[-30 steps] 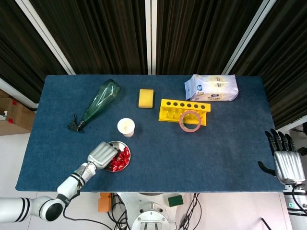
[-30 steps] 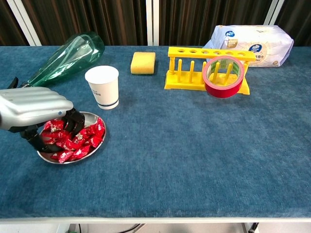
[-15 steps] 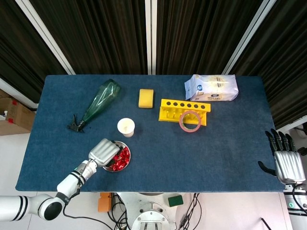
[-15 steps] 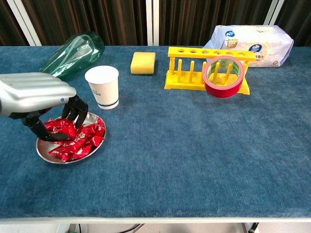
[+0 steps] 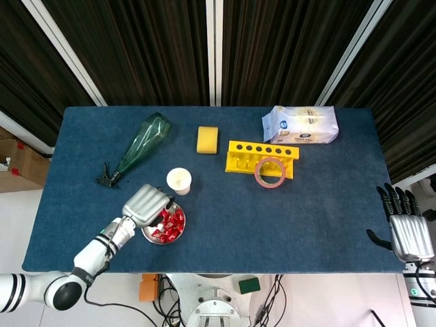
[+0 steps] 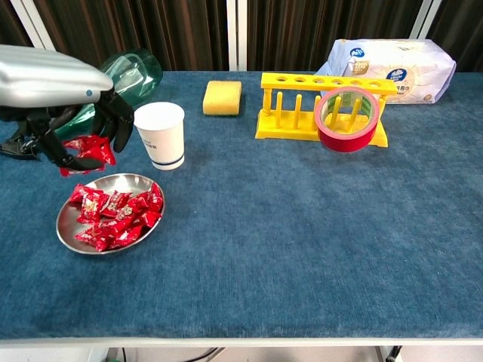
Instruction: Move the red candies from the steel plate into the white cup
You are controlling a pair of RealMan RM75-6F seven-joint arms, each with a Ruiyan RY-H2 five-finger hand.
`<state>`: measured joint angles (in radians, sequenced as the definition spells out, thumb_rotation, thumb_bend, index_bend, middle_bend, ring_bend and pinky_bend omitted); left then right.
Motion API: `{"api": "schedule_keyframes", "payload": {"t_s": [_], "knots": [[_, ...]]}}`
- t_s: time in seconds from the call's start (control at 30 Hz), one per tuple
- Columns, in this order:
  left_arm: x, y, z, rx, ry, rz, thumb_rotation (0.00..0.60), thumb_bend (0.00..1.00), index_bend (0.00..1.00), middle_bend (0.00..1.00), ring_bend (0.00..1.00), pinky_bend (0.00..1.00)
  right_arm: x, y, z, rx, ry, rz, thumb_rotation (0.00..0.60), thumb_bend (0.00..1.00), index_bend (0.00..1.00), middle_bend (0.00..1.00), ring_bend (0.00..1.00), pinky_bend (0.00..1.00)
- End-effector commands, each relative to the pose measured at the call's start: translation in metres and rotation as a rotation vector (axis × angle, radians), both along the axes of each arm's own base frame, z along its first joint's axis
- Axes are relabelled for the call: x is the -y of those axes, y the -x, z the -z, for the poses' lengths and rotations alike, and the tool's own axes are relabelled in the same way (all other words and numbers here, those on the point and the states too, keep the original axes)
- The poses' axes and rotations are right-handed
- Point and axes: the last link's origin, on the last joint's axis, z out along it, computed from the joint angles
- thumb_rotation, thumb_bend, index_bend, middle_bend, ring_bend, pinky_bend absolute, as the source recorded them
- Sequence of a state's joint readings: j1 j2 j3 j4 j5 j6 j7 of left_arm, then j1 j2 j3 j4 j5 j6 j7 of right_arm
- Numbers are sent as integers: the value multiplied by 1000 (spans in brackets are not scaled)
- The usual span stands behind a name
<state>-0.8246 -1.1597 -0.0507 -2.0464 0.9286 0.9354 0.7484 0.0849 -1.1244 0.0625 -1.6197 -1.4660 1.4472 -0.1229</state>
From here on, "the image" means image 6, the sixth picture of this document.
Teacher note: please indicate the red candy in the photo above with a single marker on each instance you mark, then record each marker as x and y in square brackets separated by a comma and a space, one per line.
[90, 237]
[134, 209]
[155, 198]
[149, 218]
[103, 152]
[85, 194]
[109, 226]
[66, 172]
[92, 211]
[102, 246]
[115, 201]
[81, 144]
[126, 239]

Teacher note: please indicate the green plastic spray bottle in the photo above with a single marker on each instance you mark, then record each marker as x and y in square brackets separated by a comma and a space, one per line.
[143, 75]

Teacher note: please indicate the tissue pack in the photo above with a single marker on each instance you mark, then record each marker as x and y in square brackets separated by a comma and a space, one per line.
[415, 71]

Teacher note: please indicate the yellow sponge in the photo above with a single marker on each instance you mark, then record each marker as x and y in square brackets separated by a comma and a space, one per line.
[222, 98]

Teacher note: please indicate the red tape roll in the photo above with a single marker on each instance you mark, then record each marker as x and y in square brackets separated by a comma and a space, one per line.
[347, 143]

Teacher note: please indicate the blue table cloth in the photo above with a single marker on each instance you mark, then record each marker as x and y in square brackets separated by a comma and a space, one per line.
[264, 226]

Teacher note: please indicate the white paper cup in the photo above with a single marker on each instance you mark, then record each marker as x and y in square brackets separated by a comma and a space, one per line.
[162, 143]

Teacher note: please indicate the white frame post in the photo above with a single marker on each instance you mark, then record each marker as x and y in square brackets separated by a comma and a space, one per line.
[237, 34]
[35, 30]
[424, 19]

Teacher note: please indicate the dark pleated curtain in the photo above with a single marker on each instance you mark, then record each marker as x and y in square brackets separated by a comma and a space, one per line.
[302, 30]
[11, 22]
[170, 30]
[464, 30]

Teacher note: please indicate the round steel plate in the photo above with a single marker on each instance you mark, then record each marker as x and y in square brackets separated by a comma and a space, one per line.
[124, 183]

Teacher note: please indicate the yellow test tube rack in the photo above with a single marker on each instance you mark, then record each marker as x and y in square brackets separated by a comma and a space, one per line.
[287, 81]

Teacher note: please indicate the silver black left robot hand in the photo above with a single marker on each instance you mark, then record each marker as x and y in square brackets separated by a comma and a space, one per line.
[45, 79]

